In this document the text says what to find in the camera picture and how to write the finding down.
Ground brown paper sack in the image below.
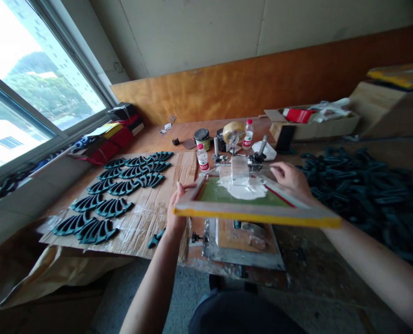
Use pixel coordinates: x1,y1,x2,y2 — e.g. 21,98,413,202
0,222,137,311

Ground white ink puddle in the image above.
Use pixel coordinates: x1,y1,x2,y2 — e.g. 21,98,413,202
217,175,268,201

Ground wooden block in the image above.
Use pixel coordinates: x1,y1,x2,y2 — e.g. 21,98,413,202
247,233,267,250

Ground person's right fingers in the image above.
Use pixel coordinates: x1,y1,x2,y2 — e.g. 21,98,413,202
270,162,290,181

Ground flat cardboard sheet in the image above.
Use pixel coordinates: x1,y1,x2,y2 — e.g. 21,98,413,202
39,150,200,262

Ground metal printing base plate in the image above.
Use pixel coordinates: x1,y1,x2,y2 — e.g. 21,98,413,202
188,217,286,272

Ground white crumpled cloth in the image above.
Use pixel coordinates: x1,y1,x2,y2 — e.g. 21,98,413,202
252,140,280,162

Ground crumpled white paper scrap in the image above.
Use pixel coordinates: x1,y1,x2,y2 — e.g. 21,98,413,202
159,116,176,135

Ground plywood board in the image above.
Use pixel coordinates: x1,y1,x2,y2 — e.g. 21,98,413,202
109,23,413,127

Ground open cardboard box with bags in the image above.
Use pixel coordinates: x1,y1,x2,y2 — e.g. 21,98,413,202
264,98,362,143

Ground heap of green plastic pieces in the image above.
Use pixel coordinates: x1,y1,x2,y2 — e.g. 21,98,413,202
295,146,413,269

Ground aluminium squeegee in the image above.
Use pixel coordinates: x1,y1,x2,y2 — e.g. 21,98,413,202
230,155,253,187

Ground person's left thumb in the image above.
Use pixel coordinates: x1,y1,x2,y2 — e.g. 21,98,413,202
176,181,198,202

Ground window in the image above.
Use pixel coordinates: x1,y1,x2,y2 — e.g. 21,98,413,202
0,0,123,185

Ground clear bottle with red label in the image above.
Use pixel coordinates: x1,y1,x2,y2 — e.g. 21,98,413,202
196,143,210,173
241,119,255,151

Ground black upright stand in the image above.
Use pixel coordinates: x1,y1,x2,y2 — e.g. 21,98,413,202
275,125,297,154

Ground large cardboard box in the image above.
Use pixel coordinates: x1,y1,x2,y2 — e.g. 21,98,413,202
349,79,413,141

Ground black ink can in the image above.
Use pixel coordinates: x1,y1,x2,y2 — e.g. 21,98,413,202
194,128,212,152

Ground person's body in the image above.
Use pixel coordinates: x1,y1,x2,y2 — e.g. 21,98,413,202
188,287,306,334

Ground single green plastic part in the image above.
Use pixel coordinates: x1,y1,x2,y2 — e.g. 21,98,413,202
147,228,168,249

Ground stack of yellow-edged frames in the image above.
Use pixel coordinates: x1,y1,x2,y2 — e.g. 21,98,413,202
366,52,413,92

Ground metal hinge clamp assembly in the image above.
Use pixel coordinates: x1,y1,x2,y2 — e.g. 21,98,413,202
212,135,271,174

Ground stack of red black items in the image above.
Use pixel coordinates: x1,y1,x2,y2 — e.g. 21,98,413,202
69,102,145,167

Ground rows of green plastic pieces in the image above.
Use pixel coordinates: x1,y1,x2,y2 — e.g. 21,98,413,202
52,151,174,245

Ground person's left hand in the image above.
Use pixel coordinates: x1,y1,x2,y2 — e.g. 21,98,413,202
166,181,198,238

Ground yellowish tape roll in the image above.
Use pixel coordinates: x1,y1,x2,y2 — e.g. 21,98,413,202
222,121,246,144

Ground yellow-edged screen printing frame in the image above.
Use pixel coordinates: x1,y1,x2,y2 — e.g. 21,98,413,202
173,172,342,230

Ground person's right hand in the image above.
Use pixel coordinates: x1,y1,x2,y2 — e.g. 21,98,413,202
270,161,313,206

